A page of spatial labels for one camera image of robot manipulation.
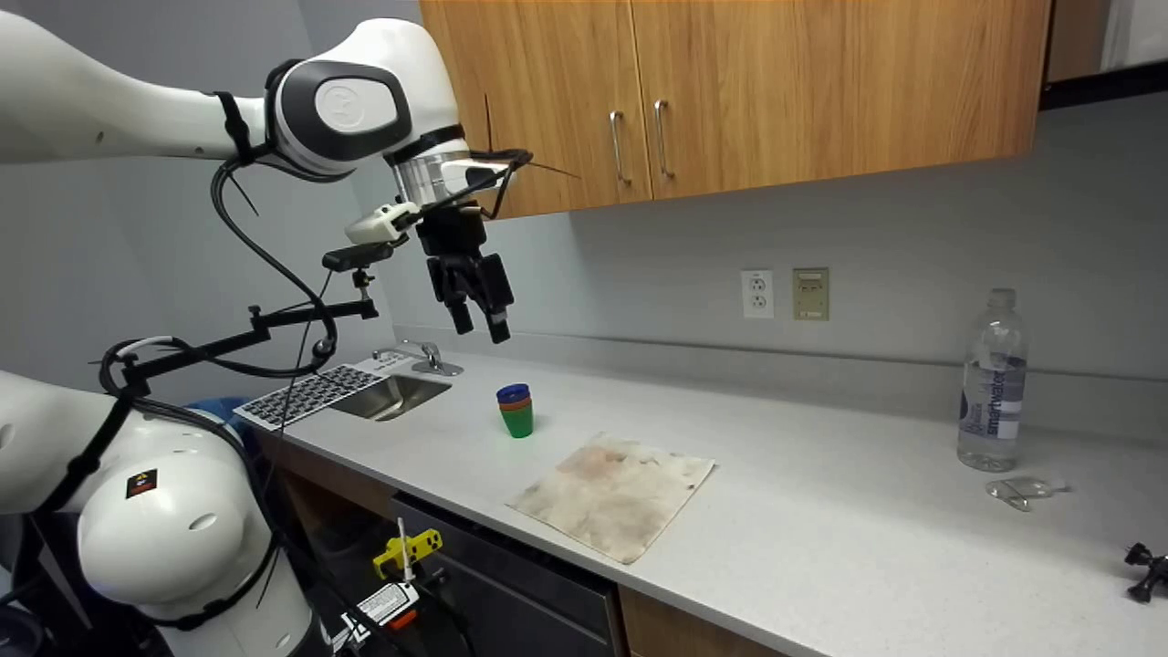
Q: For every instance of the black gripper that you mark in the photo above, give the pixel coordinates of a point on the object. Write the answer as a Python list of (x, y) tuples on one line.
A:
[(462, 268)]

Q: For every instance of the white stained towel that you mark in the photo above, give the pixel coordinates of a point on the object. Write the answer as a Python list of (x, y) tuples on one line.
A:
[(614, 499)]

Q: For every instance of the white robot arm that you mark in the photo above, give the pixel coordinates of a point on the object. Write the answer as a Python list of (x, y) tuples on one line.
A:
[(170, 515)]

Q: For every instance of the steel sink with rack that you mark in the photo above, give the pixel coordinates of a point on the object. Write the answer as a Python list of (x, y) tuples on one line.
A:
[(373, 390)]

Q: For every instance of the clear plastic water bottle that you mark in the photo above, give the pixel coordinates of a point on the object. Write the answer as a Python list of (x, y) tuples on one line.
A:
[(995, 390)]

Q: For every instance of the crumpled clear plastic wrapper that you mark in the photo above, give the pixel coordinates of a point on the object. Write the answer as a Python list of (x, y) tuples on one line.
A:
[(1025, 491)]

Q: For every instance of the black tripod foot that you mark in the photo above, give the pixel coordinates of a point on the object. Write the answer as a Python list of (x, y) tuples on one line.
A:
[(1155, 570)]

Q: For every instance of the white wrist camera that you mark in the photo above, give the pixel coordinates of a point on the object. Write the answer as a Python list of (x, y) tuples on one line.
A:
[(385, 224)]

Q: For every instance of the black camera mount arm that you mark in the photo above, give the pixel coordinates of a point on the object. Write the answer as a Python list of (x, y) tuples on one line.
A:
[(261, 323)]

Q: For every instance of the wooden wall cabinet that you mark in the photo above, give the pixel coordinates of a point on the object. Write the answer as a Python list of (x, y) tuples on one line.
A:
[(654, 99)]

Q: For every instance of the white wall outlet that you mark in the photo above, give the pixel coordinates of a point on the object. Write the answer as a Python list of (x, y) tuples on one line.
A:
[(756, 292)]

